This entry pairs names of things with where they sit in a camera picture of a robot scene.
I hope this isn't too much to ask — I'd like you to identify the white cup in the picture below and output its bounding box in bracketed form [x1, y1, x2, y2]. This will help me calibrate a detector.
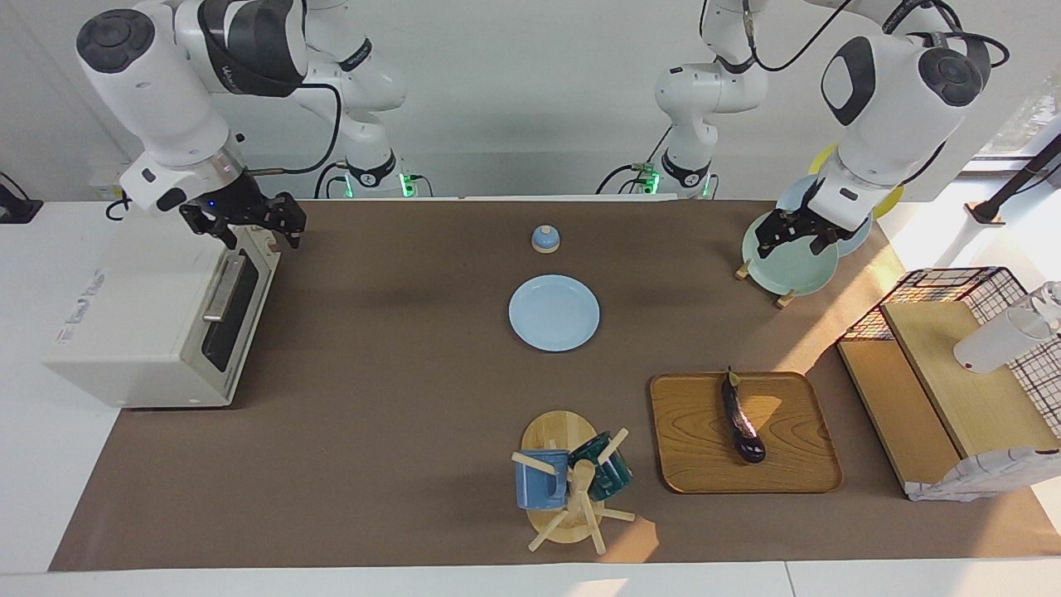
[952, 303, 1055, 374]

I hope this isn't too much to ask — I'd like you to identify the white checkered cloth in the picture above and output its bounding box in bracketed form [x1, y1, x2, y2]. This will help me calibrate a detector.
[905, 446, 1061, 503]

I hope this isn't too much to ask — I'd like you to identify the yellow plate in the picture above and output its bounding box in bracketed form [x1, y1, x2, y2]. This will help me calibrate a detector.
[808, 141, 906, 218]

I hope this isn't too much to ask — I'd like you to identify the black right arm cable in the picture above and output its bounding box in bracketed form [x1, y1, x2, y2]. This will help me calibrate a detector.
[236, 83, 343, 177]

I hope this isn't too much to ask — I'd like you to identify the light blue serving plate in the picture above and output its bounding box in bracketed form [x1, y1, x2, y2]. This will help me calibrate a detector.
[508, 274, 601, 352]

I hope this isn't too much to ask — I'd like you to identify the dark green mug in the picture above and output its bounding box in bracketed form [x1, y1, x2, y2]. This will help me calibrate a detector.
[568, 431, 634, 502]

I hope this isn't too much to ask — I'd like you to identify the white toaster oven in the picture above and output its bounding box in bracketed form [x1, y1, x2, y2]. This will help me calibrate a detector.
[43, 211, 281, 409]

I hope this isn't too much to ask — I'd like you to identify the black device on table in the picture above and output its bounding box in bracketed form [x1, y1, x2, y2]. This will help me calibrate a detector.
[0, 170, 44, 225]

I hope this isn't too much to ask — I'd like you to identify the brown table mat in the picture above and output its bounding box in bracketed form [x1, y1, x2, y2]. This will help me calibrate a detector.
[48, 199, 1061, 573]

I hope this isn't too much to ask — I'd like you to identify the blue mug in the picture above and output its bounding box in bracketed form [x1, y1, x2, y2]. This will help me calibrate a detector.
[514, 449, 571, 510]

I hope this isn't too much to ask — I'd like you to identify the clear glass cup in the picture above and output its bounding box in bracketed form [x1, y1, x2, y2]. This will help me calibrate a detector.
[1026, 280, 1061, 332]

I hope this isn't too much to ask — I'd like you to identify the black base cable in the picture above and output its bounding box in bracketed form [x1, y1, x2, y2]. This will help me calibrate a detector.
[312, 160, 351, 200]
[595, 124, 674, 197]

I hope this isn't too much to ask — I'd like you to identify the wooden stepped shelf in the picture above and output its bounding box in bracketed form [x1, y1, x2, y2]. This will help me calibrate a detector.
[836, 300, 1061, 498]

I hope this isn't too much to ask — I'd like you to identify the wooden serving tray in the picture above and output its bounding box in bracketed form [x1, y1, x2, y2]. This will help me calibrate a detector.
[649, 371, 844, 495]

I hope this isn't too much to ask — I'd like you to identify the pale green plate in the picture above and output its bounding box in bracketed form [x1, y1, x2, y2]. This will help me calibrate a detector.
[741, 211, 840, 297]

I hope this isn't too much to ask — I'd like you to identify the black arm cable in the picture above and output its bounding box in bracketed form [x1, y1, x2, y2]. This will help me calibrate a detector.
[236, 83, 343, 177]
[742, 0, 1012, 187]

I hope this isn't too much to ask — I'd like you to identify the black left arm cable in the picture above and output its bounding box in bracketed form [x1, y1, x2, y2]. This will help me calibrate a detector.
[742, 0, 1012, 187]

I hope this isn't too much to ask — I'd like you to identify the oven glass door with handle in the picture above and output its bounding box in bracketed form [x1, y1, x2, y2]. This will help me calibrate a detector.
[197, 234, 280, 376]

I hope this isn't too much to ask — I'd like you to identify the black stand with wooden foot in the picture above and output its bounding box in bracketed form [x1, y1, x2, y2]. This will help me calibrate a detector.
[966, 133, 1061, 226]

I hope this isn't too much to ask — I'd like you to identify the black wire basket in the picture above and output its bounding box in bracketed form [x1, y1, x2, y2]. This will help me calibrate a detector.
[836, 266, 1061, 440]

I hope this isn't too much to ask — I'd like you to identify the light blue racked plate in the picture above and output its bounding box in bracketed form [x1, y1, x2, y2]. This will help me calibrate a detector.
[775, 174, 873, 258]

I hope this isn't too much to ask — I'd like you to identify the wooden plate rack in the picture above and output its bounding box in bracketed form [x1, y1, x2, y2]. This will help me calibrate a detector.
[734, 259, 797, 310]

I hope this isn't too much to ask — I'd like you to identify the wooden mug tree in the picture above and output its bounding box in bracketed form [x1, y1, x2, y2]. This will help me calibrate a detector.
[511, 410, 636, 555]

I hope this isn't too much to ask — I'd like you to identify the purple eggplant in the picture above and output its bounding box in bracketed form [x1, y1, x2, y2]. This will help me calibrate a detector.
[720, 366, 768, 464]

